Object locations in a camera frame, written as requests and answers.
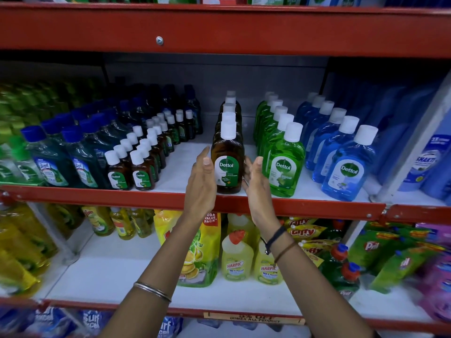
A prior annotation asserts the person's right forearm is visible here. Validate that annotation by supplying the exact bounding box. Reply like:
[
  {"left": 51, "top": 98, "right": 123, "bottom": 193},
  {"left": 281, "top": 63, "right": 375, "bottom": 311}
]
[{"left": 259, "top": 223, "right": 376, "bottom": 338}]

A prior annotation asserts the person's right hand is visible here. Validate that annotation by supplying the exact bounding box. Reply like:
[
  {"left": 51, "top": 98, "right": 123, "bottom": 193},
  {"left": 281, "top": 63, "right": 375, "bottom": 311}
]
[{"left": 242, "top": 156, "right": 280, "bottom": 237}]

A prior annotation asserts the yellow red-capped cleaner bottle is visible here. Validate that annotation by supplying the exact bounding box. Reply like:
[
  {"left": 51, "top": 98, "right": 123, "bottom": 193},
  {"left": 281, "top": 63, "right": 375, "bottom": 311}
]
[
  {"left": 227, "top": 213, "right": 260, "bottom": 247},
  {"left": 221, "top": 230, "right": 254, "bottom": 281},
  {"left": 254, "top": 238, "right": 284, "bottom": 286}
]

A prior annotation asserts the group of tall blue bottles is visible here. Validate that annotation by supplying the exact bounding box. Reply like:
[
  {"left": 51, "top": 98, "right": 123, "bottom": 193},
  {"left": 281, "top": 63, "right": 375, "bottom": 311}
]
[{"left": 329, "top": 75, "right": 451, "bottom": 204}]

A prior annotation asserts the person's left hand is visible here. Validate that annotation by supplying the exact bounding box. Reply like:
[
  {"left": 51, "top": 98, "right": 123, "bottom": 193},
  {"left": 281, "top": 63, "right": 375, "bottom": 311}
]
[{"left": 183, "top": 146, "right": 218, "bottom": 226}]

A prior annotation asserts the row of light blue bottles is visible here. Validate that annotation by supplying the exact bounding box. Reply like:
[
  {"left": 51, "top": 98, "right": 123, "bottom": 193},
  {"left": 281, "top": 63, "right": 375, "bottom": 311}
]
[{"left": 295, "top": 92, "right": 379, "bottom": 202}]

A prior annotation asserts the red metal shelf rail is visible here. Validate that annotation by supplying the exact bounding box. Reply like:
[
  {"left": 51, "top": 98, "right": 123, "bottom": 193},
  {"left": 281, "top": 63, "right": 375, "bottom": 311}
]
[
  {"left": 0, "top": 184, "right": 451, "bottom": 226},
  {"left": 0, "top": 2, "right": 451, "bottom": 59},
  {"left": 0, "top": 297, "right": 451, "bottom": 335}
]

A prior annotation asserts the person's left forearm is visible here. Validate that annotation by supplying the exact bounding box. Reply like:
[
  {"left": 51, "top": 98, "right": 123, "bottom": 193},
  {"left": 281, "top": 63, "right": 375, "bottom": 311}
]
[{"left": 99, "top": 213, "right": 212, "bottom": 338}]

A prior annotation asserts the white shelf board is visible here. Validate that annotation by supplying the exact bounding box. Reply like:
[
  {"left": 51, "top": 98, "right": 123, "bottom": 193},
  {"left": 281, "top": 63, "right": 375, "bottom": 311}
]
[
  {"left": 143, "top": 141, "right": 439, "bottom": 208},
  {"left": 33, "top": 222, "right": 435, "bottom": 322}
]

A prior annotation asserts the yellow red scrubber packet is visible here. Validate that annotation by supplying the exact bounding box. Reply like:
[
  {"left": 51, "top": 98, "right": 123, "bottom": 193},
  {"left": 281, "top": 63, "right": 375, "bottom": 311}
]
[
  {"left": 302, "top": 249, "right": 325, "bottom": 268},
  {"left": 286, "top": 224, "right": 329, "bottom": 242},
  {"left": 282, "top": 217, "right": 319, "bottom": 228},
  {"left": 299, "top": 240, "right": 330, "bottom": 255}
]

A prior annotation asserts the green dish gel pouch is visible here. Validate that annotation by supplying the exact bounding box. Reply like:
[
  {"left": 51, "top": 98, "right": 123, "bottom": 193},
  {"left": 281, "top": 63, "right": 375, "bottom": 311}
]
[
  {"left": 363, "top": 222, "right": 418, "bottom": 241},
  {"left": 369, "top": 246, "right": 439, "bottom": 295},
  {"left": 348, "top": 229, "right": 400, "bottom": 272}
]

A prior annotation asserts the group of small brown bottles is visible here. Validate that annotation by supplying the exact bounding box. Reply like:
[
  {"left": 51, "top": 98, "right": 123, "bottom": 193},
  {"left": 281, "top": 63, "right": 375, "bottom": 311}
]
[{"left": 104, "top": 109, "right": 196, "bottom": 191}]

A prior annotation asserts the white shelf divider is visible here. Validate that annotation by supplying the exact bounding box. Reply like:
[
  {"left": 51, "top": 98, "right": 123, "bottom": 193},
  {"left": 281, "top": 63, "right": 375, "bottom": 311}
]
[{"left": 27, "top": 202, "right": 93, "bottom": 266}]

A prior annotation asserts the green bottle with red cap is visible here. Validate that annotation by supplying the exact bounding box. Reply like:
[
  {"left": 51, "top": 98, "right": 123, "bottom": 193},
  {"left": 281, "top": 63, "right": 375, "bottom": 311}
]
[
  {"left": 333, "top": 262, "right": 362, "bottom": 300},
  {"left": 319, "top": 243, "right": 350, "bottom": 283}
]

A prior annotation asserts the purple refill pouch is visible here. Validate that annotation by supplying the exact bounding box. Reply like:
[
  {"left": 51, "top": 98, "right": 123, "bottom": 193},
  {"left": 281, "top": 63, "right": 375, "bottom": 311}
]
[
  {"left": 415, "top": 223, "right": 451, "bottom": 245},
  {"left": 417, "top": 251, "right": 451, "bottom": 323}
]

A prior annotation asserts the yellow lemon print refill pouch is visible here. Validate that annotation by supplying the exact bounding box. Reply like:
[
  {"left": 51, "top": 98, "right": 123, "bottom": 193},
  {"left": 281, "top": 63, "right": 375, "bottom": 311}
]
[{"left": 154, "top": 209, "right": 222, "bottom": 288}]

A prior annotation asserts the row of green liquid bottles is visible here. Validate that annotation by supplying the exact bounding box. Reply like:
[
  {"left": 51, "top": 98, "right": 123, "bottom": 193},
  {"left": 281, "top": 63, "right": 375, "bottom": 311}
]
[{"left": 253, "top": 91, "right": 306, "bottom": 198}]

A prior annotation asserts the yellow liquid pouch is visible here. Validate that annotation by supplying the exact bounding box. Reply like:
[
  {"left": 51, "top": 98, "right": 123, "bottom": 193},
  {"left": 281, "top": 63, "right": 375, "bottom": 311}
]
[
  {"left": 0, "top": 232, "right": 51, "bottom": 277},
  {"left": 0, "top": 249, "right": 42, "bottom": 297},
  {"left": 0, "top": 203, "right": 59, "bottom": 258}
]

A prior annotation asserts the yellow dish liquid bottle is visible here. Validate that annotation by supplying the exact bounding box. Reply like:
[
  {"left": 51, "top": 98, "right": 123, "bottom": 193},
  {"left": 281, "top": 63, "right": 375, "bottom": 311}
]
[
  {"left": 82, "top": 206, "right": 115, "bottom": 237},
  {"left": 109, "top": 207, "right": 136, "bottom": 241},
  {"left": 130, "top": 208, "right": 156, "bottom": 238}
]

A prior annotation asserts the brown thread bracelet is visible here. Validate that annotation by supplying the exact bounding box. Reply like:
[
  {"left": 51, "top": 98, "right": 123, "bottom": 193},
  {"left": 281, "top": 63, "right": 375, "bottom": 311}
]
[{"left": 273, "top": 241, "right": 299, "bottom": 265}]

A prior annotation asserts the yellow shelf price label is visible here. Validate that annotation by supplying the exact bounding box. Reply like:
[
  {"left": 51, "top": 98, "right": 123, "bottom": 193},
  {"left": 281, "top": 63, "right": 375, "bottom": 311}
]
[{"left": 203, "top": 312, "right": 306, "bottom": 326}]

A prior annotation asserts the blue detergent packet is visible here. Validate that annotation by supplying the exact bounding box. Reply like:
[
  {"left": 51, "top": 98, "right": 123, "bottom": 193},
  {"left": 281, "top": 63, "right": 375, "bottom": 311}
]
[
  {"left": 0, "top": 307, "right": 36, "bottom": 338},
  {"left": 158, "top": 316, "right": 184, "bottom": 338},
  {"left": 76, "top": 310, "right": 114, "bottom": 336},
  {"left": 24, "top": 307, "right": 79, "bottom": 338}
]

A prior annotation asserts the black thread bracelet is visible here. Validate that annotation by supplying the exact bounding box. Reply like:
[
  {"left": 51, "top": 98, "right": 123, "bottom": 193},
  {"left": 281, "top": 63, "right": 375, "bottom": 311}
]
[{"left": 261, "top": 225, "right": 287, "bottom": 256}]

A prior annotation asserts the group of dark blue-capped bottles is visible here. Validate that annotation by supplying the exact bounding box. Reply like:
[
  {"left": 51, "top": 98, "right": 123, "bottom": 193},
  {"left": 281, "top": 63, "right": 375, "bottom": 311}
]
[{"left": 20, "top": 84, "right": 203, "bottom": 190}]

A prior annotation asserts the silver bangle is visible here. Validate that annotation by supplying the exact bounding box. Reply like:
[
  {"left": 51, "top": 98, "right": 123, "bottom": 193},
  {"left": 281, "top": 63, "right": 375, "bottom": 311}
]
[{"left": 133, "top": 281, "right": 172, "bottom": 303}]

